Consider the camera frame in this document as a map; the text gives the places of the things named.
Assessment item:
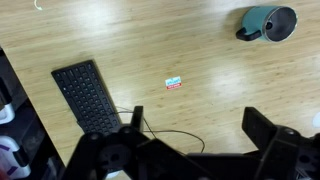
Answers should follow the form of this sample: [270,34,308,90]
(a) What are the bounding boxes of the thin black keyboard cable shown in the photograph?
[114,105,206,154]

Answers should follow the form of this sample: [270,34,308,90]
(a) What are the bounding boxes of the white round object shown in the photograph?
[312,111,320,129]

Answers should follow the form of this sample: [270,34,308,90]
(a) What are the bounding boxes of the white container purple marks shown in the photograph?
[0,135,32,179]

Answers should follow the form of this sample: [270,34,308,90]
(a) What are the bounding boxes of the black storage rack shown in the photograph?
[0,46,66,180]

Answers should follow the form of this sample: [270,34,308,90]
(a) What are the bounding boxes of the blue red white sticker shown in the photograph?
[164,76,183,91]

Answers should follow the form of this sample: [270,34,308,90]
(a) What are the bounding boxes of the teal metal mug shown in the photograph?
[235,5,298,43]

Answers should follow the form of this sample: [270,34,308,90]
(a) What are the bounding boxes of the white plastic container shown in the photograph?
[0,101,16,125]

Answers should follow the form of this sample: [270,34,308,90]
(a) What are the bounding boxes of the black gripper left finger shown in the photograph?
[130,105,144,133]

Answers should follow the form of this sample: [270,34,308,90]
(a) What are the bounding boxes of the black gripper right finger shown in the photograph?
[241,106,278,153]

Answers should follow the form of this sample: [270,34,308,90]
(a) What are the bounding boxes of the black computer keyboard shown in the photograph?
[50,59,123,136]

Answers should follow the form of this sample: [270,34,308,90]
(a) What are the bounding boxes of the white table grommet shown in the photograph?
[33,0,44,11]

